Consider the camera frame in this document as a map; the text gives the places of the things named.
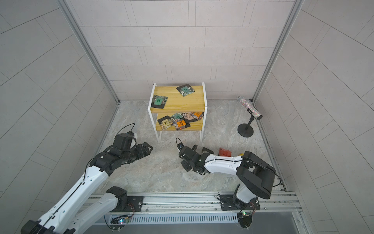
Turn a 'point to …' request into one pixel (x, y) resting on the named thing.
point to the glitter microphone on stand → (247, 130)
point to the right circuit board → (245, 219)
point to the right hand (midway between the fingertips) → (185, 160)
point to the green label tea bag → (158, 101)
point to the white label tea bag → (206, 150)
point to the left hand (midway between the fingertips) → (151, 148)
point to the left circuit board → (119, 222)
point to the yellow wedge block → (242, 154)
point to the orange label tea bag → (179, 124)
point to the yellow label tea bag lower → (166, 123)
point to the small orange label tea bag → (194, 115)
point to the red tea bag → (224, 152)
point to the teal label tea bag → (177, 116)
